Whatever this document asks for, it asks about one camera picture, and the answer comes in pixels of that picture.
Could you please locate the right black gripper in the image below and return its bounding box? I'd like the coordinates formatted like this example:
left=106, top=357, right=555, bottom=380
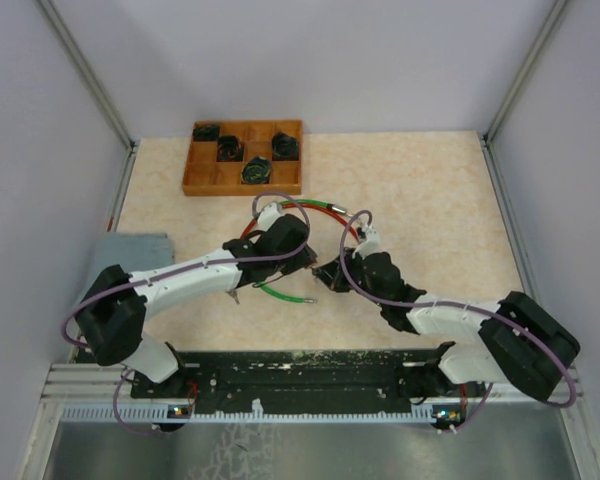
left=314, top=246, right=387, bottom=307

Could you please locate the red cable lock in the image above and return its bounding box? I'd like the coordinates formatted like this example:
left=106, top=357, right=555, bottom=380
left=240, top=199, right=360, bottom=242

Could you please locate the green cable lock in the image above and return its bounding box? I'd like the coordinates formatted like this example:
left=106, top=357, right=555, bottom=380
left=259, top=199, right=349, bottom=304

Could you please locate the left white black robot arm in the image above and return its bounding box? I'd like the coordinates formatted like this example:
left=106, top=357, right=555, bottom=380
left=75, top=214, right=316, bottom=397

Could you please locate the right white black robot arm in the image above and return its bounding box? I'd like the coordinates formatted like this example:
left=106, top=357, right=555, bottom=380
left=312, top=248, right=580, bottom=405

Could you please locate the blue yellow rolled tie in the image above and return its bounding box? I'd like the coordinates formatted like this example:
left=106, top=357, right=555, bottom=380
left=241, top=156, right=273, bottom=185

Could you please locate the black dotted rolled tie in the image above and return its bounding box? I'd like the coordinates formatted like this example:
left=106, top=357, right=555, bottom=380
left=271, top=132, right=300, bottom=161

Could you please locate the black orange rolled tie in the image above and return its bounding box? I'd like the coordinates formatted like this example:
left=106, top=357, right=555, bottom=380
left=216, top=135, right=244, bottom=162

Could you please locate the dark green rolled tie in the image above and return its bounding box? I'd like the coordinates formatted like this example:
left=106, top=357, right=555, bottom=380
left=192, top=123, right=221, bottom=142

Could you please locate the folded blue jeans cloth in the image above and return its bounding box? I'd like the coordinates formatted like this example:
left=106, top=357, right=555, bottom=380
left=83, top=232, right=175, bottom=292

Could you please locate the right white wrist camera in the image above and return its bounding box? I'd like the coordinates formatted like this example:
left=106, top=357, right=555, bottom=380
left=354, top=224, right=381, bottom=258

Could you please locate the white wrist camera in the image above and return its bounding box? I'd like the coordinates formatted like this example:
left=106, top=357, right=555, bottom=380
left=354, top=224, right=381, bottom=258
left=257, top=202, right=283, bottom=231

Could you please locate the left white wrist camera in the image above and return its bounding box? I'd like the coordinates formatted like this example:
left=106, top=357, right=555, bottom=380
left=257, top=202, right=283, bottom=231

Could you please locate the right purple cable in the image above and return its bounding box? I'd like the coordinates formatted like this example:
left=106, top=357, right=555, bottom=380
left=339, top=209, right=579, bottom=436

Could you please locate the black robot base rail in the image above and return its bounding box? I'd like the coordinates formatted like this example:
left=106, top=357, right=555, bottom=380
left=125, top=349, right=486, bottom=428

